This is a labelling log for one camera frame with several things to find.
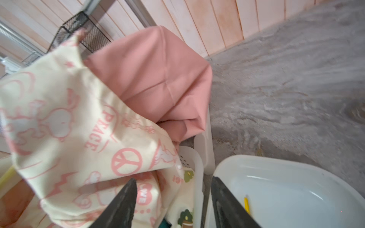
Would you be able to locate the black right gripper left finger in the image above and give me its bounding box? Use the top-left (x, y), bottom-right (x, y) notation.
top-left (89, 178), bottom-right (137, 228)

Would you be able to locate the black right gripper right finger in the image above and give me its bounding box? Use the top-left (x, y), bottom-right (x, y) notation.
top-left (211, 176), bottom-right (260, 228)

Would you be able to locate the yellow clothespin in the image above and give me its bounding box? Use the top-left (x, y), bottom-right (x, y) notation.
top-left (244, 196), bottom-right (251, 215)

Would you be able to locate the floral pink white garment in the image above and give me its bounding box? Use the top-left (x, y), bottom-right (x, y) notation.
top-left (1, 33), bottom-right (184, 228)

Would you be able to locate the pink jacket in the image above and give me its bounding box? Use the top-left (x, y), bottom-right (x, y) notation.
top-left (84, 26), bottom-right (213, 143)

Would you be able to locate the dinosaur print cream garment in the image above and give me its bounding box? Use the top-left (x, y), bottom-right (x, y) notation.
top-left (165, 167), bottom-right (195, 228)

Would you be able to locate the white plastic tray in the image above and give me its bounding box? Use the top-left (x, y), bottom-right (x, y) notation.
top-left (214, 155), bottom-right (365, 228)

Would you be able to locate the white perforated laundry basket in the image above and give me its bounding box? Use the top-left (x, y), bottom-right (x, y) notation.
top-left (179, 146), bottom-right (204, 228)

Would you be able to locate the metal clothes rack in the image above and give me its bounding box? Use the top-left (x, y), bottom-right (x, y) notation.
top-left (194, 109), bottom-right (216, 175)

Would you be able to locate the dark mesh wall basket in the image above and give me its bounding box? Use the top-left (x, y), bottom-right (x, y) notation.
top-left (47, 11), bottom-right (111, 53)

